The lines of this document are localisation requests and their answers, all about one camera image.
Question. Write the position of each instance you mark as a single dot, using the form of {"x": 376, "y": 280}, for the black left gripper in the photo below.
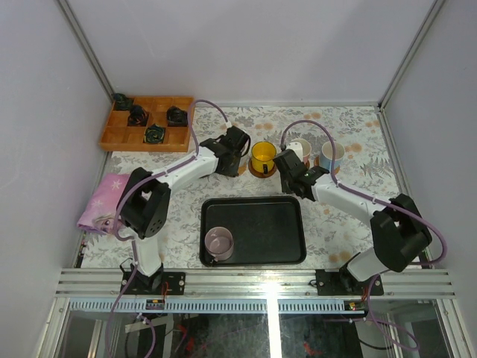
{"x": 238, "y": 164}

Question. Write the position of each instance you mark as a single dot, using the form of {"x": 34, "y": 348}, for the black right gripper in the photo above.
{"x": 285, "y": 188}

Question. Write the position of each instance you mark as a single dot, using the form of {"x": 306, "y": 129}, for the woven rattan coaster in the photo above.
{"x": 317, "y": 163}
{"x": 242, "y": 167}

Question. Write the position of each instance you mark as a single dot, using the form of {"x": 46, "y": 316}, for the pink mug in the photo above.
{"x": 306, "y": 150}

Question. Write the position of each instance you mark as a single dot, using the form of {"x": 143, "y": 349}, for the yellow enamel mug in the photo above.
{"x": 262, "y": 157}

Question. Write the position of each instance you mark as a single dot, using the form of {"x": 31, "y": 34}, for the dark wooden coaster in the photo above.
{"x": 259, "y": 174}

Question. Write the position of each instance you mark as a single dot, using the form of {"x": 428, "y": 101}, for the light blue mug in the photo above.
{"x": 331, "y": 155}

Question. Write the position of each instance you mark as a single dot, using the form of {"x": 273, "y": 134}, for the black serving tray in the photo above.
{"x": 267, "y": 230}

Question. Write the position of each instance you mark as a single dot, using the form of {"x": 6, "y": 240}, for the lilac purple mug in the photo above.
{"x": 219, "y": 243}

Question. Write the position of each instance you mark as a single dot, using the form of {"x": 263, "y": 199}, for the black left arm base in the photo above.
{"x": 163, "y": 283}

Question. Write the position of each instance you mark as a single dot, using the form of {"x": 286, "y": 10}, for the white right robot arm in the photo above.
{"x": 399, "y": 235}

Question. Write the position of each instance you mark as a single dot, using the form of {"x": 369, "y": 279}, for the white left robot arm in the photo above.
{"x": 143, "y": 207}

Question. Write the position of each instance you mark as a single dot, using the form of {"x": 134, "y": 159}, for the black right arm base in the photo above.
{"x": 341, "y": 283}

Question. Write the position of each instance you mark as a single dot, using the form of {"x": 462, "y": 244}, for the black rolled item right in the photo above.
{"x": 176, "y": 117}

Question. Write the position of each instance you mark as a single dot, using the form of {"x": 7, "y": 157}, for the black green rolled item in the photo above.
{"x": 154, "y": 135}

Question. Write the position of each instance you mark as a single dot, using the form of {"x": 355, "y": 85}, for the wooden compartment tray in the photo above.
{"x": 122, "y": 134}

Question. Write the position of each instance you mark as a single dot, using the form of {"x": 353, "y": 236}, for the black rolled item corner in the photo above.
{"x": 120, "y": 98}

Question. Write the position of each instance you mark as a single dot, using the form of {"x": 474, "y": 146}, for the purple princess print cloth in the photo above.
{"x": 100, "y": 211}

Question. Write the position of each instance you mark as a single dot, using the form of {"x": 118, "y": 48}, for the left aluminium frame post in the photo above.
{"x": 85, "y": 45}

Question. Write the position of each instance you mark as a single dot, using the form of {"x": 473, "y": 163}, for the aluminium frame post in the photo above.
{"x": 85, "y": 45}
{"x": 417, "y": 41}

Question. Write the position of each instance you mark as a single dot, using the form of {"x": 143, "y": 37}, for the right aluminium frame post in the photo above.
{"x": 417, "y": 41}

